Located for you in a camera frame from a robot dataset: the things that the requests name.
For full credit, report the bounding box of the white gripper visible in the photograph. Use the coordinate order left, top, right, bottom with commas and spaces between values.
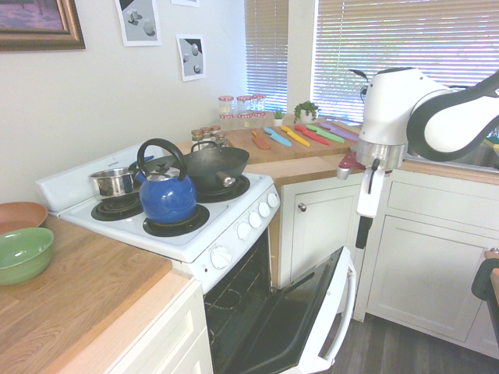
355, 169, 386, 250

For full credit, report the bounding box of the white oven door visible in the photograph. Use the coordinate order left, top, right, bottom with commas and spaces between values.
229, 245, 358, 374

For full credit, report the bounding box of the dark green oven mitt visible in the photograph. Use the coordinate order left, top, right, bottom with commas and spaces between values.
470, 256, 499, 303

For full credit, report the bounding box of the metal oven rack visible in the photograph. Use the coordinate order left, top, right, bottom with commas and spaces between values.
203, 249, 271, 315

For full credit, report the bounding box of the white cabinet with knob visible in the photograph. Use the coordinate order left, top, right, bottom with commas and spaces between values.
277, 171, 367, 289

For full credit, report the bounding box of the purple knife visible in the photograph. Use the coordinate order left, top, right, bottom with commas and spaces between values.
320, 122, 360, 143

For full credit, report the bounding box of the green knife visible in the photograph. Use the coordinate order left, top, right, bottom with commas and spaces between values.
305, 123, 346, 144

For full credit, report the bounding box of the red knife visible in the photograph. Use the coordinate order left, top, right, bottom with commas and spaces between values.
294, 124, 331, 146

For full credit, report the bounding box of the yellow knife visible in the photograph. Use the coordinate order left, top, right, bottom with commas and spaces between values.
280, 125, 312, 148

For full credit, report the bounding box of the blue knife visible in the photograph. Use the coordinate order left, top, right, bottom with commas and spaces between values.
263, 126, 293, 148

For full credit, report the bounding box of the black coil burner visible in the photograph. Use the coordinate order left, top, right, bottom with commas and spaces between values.
90, 192, 145, 223
142, 202, 212, 238
193, 172, 252, 204

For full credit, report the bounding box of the large potted plant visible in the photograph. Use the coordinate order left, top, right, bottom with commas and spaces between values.
292, 100, 321, 125

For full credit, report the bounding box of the orange knife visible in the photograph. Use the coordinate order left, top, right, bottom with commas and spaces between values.
250, 130, 271, 151

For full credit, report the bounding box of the steel sink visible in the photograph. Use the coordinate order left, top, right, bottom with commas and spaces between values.
403, 136, 499, 171

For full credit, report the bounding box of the wooden cutting board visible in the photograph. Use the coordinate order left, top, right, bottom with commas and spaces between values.
223, 120, 362, 161

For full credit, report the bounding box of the white electric stove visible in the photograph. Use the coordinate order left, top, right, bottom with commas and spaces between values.
34, 142, 282, 374

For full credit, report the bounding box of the black wok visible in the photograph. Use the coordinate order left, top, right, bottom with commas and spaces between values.
155, 140, 250, 192

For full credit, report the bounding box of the wide window blind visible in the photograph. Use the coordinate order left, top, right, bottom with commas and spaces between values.
310, 0, 499, 122

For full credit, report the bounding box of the narrow window blind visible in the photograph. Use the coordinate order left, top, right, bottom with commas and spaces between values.
244, 0, 290, 118

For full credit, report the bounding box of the white counter base cabinet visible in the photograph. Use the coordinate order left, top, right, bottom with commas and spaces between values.
104, 275, 214, 374

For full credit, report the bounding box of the small grey shapes print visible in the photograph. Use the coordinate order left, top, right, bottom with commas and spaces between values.
175, 34, 207, 83

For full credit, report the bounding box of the large grey shapes print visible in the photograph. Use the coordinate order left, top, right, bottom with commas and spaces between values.
114, 0, 163, 48

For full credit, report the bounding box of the green bowl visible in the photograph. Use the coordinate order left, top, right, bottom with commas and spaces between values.
0, 227, 55, 287

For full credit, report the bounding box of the terracotta bowl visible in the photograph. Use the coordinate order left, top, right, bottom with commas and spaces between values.
0, 201, 49, 236

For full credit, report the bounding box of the framed painting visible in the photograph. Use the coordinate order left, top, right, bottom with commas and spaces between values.
0, 0, 87, 52

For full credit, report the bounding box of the blue kettle black handle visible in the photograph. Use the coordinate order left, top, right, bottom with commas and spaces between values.
136, 138, 198, 225

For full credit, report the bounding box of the steel pot blue handle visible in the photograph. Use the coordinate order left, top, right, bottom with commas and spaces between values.
88, 154, 155, 199

